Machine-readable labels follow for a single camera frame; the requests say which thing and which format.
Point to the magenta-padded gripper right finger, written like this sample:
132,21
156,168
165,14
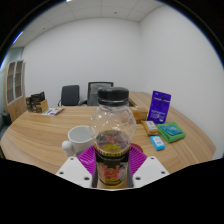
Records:
150,170

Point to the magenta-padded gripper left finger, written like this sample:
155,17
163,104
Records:
75,170

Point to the clear black-capped drink bottle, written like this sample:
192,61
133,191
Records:
112,123

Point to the flat round red coaster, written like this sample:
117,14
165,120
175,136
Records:
137,147

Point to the small blue box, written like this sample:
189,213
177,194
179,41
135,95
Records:
157,143

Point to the white mug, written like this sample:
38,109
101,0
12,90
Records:
80,138

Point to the small yellow-brown box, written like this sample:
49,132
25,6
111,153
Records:
150,127

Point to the green folded cloth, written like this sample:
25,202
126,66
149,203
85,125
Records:
173,133

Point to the orange box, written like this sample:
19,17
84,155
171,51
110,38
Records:
140,115

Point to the white and green leaflet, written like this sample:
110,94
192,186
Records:
52,111

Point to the purple standing sign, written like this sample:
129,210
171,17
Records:
159,107

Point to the wooden side desk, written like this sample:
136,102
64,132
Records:
141,98

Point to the black office chair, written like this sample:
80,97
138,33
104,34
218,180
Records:
70,95

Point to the large dark brown box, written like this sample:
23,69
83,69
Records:
40,102

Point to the small dark brown box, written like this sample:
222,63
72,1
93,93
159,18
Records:
29,104

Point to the grey mesh-back office chair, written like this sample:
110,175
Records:
93,89

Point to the black leather sofa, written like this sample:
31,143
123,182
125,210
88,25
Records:
4,119

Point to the wooden cabinet with glass doors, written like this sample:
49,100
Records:
15,93

